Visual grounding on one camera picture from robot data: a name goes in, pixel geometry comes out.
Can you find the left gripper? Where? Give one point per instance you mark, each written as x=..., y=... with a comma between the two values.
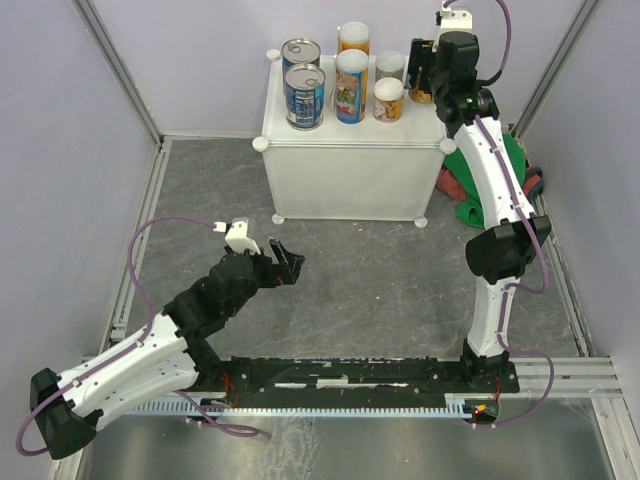
x=276, y=274

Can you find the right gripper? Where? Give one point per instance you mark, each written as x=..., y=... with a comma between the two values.
x=421, y=55

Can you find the clear-lid can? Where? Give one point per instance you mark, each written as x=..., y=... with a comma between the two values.
x=390, y=64

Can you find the small orange can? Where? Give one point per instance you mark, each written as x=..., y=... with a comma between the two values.
x=388, y=100

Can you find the tall can white lid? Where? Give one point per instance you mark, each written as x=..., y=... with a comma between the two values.
x=351, y=76

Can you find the blue can with pull-tab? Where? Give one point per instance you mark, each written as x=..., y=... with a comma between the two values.
x=298, y=51

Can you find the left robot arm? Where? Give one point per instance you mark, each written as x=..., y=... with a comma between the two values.
x=169, y=354

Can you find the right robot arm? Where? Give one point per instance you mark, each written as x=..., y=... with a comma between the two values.
x=513, y=233

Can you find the white cube counter cabinet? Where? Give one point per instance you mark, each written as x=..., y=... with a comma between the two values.
x=371, y=170

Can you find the red cloth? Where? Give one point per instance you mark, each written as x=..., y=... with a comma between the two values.
x=450, y=186

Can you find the green cloth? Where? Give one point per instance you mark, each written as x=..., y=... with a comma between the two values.
x=470, y=212

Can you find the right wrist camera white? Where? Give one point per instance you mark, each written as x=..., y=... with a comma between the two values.
x=454, y=19

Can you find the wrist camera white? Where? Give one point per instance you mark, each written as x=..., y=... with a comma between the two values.
x=236, y=236
x=454, y=19

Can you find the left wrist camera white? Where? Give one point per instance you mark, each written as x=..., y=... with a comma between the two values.
x=236, y=236

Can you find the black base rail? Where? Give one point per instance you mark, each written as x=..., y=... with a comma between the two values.
x=278, y=382

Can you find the blue-white cable duct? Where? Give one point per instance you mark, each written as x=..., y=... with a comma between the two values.
x=454, y=407

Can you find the aluminium frame rail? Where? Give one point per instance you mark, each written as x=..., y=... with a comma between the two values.
x=117, y=318

